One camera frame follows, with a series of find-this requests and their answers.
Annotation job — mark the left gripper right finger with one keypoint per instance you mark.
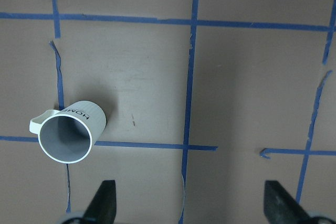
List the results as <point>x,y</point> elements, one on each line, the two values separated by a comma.
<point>279,206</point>

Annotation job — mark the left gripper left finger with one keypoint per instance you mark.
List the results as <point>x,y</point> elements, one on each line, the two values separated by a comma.
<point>102,208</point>

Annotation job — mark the white mug grey inside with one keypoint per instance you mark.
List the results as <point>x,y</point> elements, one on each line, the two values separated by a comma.
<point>67,136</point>

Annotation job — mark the brown paper table cover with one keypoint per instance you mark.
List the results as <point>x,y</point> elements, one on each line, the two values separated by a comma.
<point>192,91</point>

